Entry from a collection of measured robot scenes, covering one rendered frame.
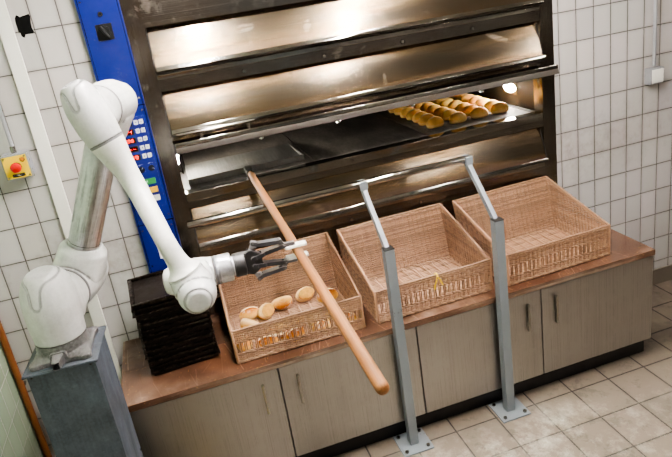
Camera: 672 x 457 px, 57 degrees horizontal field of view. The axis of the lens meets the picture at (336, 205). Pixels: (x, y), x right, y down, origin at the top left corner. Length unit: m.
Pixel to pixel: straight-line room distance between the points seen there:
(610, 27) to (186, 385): 2.61
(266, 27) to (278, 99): 0.31
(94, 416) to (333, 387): 0.99
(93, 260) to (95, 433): 0.54
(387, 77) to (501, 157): 0.75
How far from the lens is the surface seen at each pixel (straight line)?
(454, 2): 3.02
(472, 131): 3.14
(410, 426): 2.88
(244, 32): 2.73
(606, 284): 3.14
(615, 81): 3.57
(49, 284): 2.03
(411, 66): 2.95
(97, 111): 1.83
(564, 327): 3.10
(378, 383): 1.32
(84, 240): 2.15
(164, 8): 2.70
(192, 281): 1.74
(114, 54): 2.67
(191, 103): 2.74
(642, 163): 3.80
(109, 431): 2.21
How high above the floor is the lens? 1.96
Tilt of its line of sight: 20 degrees down
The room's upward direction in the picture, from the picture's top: 9 degrees counter-clockwise
